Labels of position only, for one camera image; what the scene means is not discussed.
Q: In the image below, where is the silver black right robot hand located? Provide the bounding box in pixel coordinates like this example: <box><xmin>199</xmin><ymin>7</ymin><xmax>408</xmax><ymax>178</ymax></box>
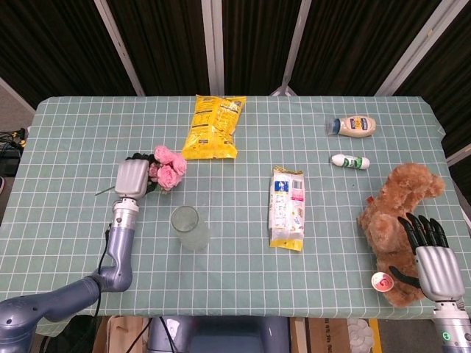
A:
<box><xmin>389</xmin><ymin>213</ymin><xmax>465</xmax><ymax>299</ymax></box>

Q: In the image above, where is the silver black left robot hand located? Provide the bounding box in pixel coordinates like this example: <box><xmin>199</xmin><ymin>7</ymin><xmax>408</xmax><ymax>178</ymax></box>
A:
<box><xmin>114</xmin><ymin>152</ymin><xmax>159</xmax><ymax>199</ymax></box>

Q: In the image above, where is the pink rose bouquet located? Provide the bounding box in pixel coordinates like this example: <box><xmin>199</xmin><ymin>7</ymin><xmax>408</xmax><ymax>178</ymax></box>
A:
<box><xmin>94</xmin><ymin>145</ymin><xmax>188</xmax><ymax>196</ymax></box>

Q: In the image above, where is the clear glass cup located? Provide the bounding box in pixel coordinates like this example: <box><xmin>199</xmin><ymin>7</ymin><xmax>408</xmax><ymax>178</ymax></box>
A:
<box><xmin>170</xmin><ymin>205</ymin><xmax>212</xmax><ymax>253</ymax></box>

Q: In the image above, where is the green grid-patterned table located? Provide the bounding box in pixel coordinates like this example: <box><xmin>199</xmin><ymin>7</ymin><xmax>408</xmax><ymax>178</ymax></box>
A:
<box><xmin>0</xmin><ymin>96</ymin><xmax>471</xmax><ymax>338</ymax></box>

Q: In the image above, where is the round red white tag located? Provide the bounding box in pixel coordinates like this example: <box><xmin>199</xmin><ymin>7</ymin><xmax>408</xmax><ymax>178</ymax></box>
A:
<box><xmin>370</xmin><ymin>271</ymin><xmax>394</xmax><ymax>293</ymax></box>

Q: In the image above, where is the brown plush teddy toy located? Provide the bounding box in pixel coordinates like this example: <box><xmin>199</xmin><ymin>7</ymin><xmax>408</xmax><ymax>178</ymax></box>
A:
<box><xmin>357</xmin><ymin>163</ymin><xmax>446</xmax><ymax>308</ymax></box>

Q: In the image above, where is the yellow chip bag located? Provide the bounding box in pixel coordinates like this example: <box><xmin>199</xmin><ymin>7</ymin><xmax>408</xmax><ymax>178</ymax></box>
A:
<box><xmin>181</xmin><ymin>94</ymin><xmax>247</xmax><ymax>161</ymax></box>

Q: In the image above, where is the brown cardboard box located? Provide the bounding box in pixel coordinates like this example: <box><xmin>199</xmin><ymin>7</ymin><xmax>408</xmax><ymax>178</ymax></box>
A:
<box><xmin>91</xmin><ymin>315</ymin><xmax>150</xmax><ymax>353</ymax></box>
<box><xmin>290</xmin><ymin>316</ymin><xmax>350</xmax><ymax>353</ymax></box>

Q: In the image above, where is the small white green drink bottle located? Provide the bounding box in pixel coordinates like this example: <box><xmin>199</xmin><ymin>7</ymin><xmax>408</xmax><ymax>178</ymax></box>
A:
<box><xmin>329</xmin><ymin>153</ymin><xmax>371</xmax><ymax>171</ymax></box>

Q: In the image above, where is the white tissue pack yellow edge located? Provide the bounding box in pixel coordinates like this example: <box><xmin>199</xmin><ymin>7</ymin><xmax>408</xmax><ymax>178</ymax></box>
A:
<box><xmin>269</xmin><ymin>165</ymin><xmax>305</xmax><ymax>252</ymax></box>

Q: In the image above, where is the mayonnaise squeeze bottle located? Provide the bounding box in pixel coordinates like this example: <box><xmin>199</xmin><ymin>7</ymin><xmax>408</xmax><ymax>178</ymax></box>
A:
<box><xmin>325</xmin><ymin>115</ymin><xmax>378</xmax><ymax>138</ymax></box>

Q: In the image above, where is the blue grey robot torso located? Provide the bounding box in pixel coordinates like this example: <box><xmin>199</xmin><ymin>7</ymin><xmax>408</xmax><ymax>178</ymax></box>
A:
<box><xmin>146</xmin><ymin>315</ymin><xmax>291</xmax><ymax>353</ymax></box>

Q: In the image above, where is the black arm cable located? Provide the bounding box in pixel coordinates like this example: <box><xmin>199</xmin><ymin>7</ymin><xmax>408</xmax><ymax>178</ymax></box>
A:
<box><xmin>96</xmin><ymin>222</ymin><xmax>112</xmax><ymax>321</ymax></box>

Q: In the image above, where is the yellow black cable bundle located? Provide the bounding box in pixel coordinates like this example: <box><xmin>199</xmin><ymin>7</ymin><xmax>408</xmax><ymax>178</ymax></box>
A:
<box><xmin>0</xmin><ymin>126</ymin><xmax>29</xmax><ymax>151</ymax></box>

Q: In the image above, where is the white frame post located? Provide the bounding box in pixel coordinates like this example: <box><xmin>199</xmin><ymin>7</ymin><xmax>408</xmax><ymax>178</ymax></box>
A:
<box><xmin>271</xmin><ymin>0</ymin><xmax>314</xmax><ymax>97</ymax></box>
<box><xmin>201</xmin><ymin>0</ymin><xmax>224</xmax><ymax>96</ymax></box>
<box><xmin>93</xmin><ymin>0</ymin><xmax>146</xmax><ymax>97</ymax></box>
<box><xmin>375</xmin><ymin>0</ymin><xmax>461</xmax><ymax>97</ymax></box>

